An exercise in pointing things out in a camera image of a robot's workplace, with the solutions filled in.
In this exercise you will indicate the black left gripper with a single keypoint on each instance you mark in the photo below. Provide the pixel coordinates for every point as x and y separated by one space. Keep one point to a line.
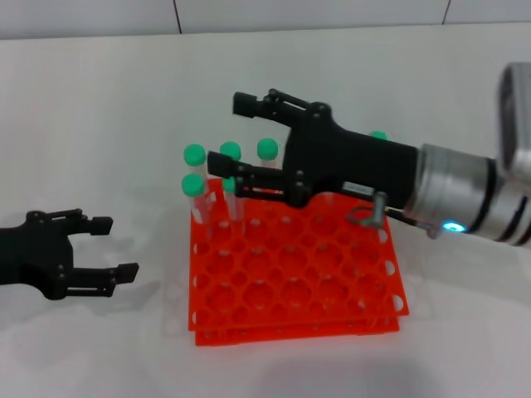
33 257

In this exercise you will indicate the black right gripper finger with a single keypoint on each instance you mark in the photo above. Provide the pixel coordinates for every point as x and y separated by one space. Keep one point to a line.
220 163

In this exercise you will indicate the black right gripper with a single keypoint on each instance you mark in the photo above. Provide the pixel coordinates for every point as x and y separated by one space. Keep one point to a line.
352 166

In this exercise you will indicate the orange test tube rack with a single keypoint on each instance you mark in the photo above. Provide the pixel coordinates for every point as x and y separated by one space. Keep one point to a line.
269 269

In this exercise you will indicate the silver plug on right gripper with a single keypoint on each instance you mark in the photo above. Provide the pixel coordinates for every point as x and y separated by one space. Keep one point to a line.
378 207

